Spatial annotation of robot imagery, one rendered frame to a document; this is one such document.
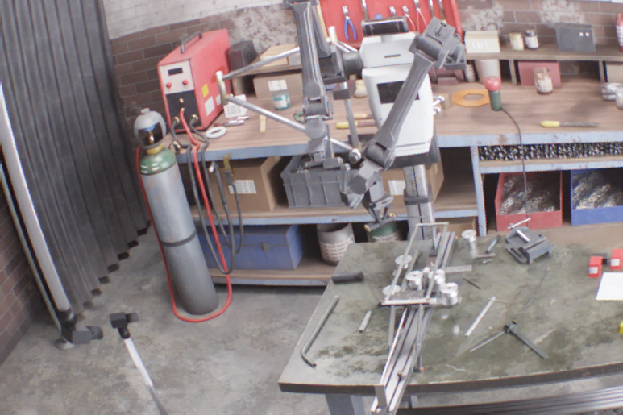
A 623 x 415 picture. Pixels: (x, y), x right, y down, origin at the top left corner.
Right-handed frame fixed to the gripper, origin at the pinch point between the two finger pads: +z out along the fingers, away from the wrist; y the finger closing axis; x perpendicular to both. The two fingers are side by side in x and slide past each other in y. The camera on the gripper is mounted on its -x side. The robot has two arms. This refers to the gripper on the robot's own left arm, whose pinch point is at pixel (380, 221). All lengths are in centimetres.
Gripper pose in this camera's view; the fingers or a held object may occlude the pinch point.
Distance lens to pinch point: 271.5
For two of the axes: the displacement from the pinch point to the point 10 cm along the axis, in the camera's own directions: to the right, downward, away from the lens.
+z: 1.9, 8.9, 4.2
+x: 8.4, -3.7, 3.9
